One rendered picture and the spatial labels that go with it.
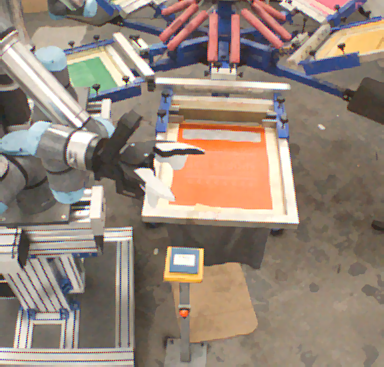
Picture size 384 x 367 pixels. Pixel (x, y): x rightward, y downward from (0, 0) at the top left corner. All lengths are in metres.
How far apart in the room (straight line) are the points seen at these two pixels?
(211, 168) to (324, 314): 1.20
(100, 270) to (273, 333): 1.03
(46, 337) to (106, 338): 0.31
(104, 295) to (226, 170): 0.98
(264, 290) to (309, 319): 0.32
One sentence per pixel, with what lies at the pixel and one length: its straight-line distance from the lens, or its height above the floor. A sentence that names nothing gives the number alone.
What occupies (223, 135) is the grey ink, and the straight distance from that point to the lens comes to 1.95.
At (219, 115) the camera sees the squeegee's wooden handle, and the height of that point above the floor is 1.03.
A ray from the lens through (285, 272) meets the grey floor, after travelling 2.66.
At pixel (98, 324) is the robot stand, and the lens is 2.24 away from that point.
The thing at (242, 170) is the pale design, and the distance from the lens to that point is 1.80.
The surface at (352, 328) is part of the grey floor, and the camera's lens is 2.58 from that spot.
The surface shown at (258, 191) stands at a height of 0.96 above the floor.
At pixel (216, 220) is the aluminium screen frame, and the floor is 0.98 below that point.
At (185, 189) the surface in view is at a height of 0.96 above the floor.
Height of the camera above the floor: 2.20
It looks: 45 degrees down
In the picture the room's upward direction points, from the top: straight up
